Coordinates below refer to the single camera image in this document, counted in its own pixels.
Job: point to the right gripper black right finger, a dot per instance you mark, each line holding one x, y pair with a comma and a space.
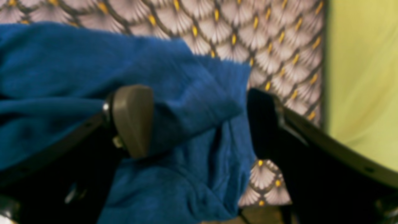
328, 182

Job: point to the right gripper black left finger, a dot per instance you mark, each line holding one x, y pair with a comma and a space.
69, 182

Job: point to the blue long-sleeve T-shirt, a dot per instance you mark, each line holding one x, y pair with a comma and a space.
54, 77

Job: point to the patterned fan-print tablecloth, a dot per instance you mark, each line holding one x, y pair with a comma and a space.
282, 40

